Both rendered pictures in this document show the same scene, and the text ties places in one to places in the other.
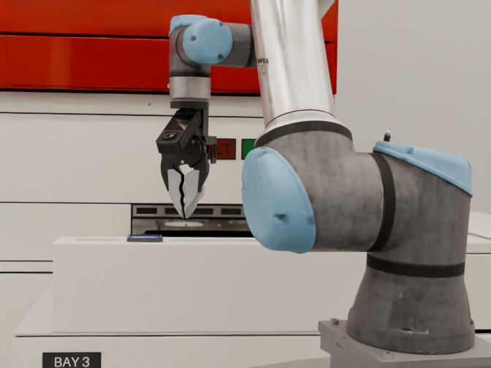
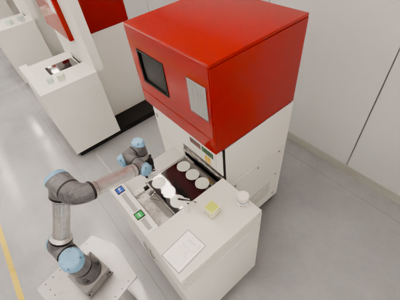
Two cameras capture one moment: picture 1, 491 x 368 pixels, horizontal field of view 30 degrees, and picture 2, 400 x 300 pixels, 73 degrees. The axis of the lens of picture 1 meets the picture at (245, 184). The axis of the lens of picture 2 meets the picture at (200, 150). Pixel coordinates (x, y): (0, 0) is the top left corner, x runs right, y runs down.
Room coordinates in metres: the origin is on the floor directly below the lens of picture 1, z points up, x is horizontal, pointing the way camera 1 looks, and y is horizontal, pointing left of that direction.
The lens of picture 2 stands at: (1.43, -1.11, 2.43)
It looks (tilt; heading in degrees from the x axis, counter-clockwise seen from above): 46 degrees down; 61
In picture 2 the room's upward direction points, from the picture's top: 8 degrees counter-clockwise
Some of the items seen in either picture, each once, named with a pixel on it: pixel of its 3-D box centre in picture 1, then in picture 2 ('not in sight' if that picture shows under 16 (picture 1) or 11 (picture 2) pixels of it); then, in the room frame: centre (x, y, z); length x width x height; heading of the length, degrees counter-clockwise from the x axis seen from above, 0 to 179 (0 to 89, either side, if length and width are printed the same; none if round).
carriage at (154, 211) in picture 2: not in sight; (152, 209); (1.58, -0.05, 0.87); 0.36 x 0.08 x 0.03; 96
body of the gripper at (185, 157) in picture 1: (191, 134); (146, 163); (1.69, 0.10, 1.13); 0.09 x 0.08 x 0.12; 161
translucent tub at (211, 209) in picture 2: not in sight; (212, 209); (1.86, -0.37, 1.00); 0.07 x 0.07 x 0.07; 9
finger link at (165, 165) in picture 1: (174, 167); not in sight; (1.67, 0.13, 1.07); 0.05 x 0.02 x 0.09; 71
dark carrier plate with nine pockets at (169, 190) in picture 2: not in sight; (180, 183); (1.84, 0.00, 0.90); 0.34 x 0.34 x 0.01; 6
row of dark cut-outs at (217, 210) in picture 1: (231, 211); (201, 159); (2.06, 0.03, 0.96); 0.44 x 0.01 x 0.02; 96
